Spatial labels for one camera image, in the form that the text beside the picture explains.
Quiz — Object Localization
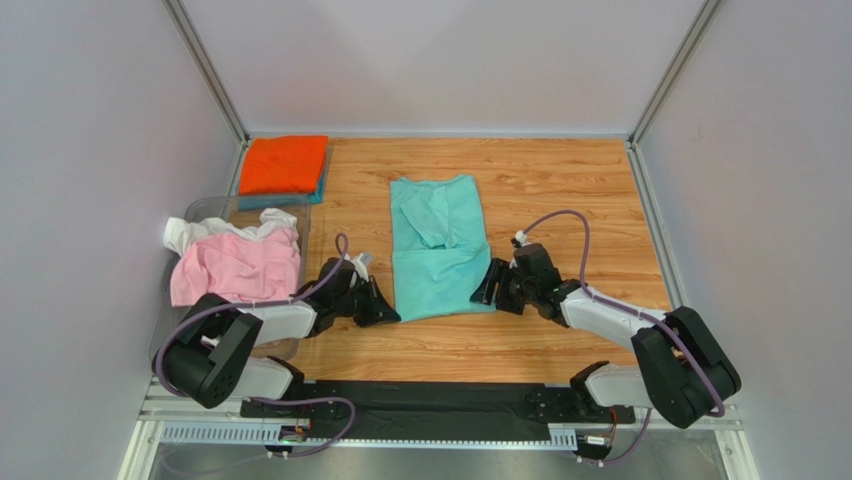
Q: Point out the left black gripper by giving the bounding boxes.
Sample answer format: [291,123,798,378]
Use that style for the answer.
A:
[334,274,401,327]

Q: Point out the mint green t-shirt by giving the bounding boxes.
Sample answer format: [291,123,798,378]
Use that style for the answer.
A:
[390,175,495,322]

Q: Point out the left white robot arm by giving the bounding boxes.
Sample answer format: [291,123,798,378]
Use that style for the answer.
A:
[152,254,401,409]

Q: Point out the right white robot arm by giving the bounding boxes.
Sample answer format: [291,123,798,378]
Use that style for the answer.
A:
[470,244,742,429]

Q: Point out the black base mat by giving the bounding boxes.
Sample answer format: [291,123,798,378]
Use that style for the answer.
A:
[288,381,611,441]

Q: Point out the pink t-shirt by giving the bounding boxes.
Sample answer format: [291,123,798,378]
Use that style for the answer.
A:
[169,227,302,307]

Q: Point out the folded teal t-shirt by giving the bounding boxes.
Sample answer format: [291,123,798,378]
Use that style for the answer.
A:
[237,147,332,212]

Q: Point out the clear plastic bin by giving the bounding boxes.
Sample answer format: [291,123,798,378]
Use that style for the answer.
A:
[149,196,312,359]

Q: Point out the folded orange t-shirt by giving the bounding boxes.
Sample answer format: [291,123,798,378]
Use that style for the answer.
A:
[237,135,329,195]

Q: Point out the white t-shirt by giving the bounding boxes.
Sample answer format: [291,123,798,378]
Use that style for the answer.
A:
[162,208,300,256]

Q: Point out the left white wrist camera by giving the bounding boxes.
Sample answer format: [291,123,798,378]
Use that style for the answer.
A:
[349,252,373,281]

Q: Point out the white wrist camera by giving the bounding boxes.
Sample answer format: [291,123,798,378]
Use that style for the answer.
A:
[511,230,530,249]
[349,252,373,281]

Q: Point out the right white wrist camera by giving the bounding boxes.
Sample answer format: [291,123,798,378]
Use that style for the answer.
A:
[511,230,530,249]

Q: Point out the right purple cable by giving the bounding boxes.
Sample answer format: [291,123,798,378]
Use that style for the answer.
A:
[520,209,727,466]

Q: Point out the aluminium frame rail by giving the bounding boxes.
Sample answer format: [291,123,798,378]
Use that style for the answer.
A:
[116,375,760,480]

